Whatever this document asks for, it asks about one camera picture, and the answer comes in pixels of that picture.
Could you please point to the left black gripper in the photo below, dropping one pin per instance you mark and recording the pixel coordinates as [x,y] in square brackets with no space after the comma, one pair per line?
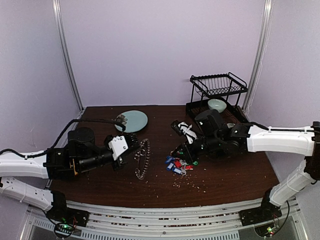
[121,162]

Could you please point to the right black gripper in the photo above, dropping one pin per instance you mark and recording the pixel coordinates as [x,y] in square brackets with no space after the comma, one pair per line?
[191,149]

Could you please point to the pile of tagged keys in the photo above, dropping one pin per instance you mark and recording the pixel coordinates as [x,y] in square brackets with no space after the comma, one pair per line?
[179,166]

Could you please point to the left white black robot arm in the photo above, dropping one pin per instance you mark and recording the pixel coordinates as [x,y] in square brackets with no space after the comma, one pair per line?
[78,156]

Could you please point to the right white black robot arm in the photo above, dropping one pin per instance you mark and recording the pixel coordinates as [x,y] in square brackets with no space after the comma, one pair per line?
[252,137]

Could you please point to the teal flower plate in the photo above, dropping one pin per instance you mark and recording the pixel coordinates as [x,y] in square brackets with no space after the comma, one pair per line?
[133,120]

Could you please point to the light green bowl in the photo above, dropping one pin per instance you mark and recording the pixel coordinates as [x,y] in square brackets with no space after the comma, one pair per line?
[217,104]

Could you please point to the left green led board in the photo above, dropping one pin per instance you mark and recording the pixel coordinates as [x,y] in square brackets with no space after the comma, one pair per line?
[63,229]

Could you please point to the green led board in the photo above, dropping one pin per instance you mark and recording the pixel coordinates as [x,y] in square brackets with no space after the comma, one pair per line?
[266,230]
[63,229]

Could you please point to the right green led board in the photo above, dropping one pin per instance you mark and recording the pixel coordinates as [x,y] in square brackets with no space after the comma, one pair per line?
[266,230]

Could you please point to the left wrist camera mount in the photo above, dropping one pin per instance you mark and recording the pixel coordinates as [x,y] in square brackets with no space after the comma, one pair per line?
[118,145]

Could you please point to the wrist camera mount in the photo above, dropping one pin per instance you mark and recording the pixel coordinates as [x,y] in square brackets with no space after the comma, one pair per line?
[118,145]
[187,131]

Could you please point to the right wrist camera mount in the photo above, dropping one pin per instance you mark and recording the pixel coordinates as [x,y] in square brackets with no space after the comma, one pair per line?
[187,131]

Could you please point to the black wire dish rack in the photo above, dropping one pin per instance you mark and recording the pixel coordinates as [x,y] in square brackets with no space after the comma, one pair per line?
[226,87]

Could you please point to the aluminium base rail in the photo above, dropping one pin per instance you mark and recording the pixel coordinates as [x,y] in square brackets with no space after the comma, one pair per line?
[212,222]

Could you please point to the left aluminium frame post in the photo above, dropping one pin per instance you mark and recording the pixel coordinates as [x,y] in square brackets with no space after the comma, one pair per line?
[66,56]

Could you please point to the aluminium frame post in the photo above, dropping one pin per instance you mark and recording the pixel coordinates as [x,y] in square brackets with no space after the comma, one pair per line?
[66,56]
[261,49]

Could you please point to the right aluminium frame post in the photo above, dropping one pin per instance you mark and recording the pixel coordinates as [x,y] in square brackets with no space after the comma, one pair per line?
[261,49]

